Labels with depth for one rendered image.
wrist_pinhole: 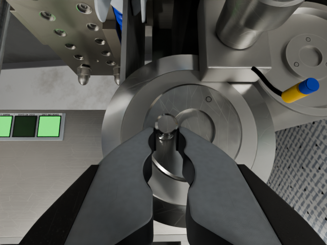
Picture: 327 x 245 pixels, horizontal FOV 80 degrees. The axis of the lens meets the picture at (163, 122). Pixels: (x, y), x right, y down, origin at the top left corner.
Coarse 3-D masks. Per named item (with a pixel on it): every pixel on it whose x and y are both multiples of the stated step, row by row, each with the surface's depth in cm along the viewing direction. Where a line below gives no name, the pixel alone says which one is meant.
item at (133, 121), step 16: (160, 80) 17; (176, 80) 17; (192, 80) 17; (144, 96) 17; (240, 96) 17; (128, 112) 17; (144, 112) 17; (240, 112) 17; (128, 128) 16; (256, 128) 17; (256, 144) 16; (240, 160) 16; (160, 176) 16; (160, 192) 15; (176, 192) 15
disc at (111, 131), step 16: (160, 64) 18; (176, 64) 18; (192, 64) 18; (128, 80) 17; (144, 80) 17; (112, 96) 17; (128, 96) 17; (256, 96) 17; (112, 112) 17; (256, 112) 17; (112, 128) 17; (272, 128) 17; (112, 144) 16; (272, 144) 17; (256, 160) 16; (272, 160) 16; (160, 208) 15; (176, 208) 15; (176, 224) 15
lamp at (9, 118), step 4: (0, 120) 49; (4, 120) 49; (8, 120) 49; (0, 124) 49; (4, 124) 49; (8, 124) 49; (0, 128) 49; (4, 128) 49; (8, 128) 49; (0, 132) 48; (4, 132) 49; (8, 132) 49
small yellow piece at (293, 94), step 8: (256, 72) 14; (264, 80) 14; (304, 80) 11; (312, 80) 11; (272, 88) 14; (288, 88) 13; (296, 88) 12; (304, 88) 11; (312, 88) 11; (280, 96) 13; (288, 96) 12; (296, 96) 12; (304, 96) 12
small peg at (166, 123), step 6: (162, 114) 12; (168, 114) 12; (156, 120) 12; (162, 120) 12; (168, 120) 12; (174, 120) 12; (156, 126) 12; (162, 126) 12; (168, 126) 12; (174, 126) 12; (156, 132) 13; (162, 132) 12; (168, 132) 12; (174, 132) 12; (162, 138) 13; (168, 138) 13
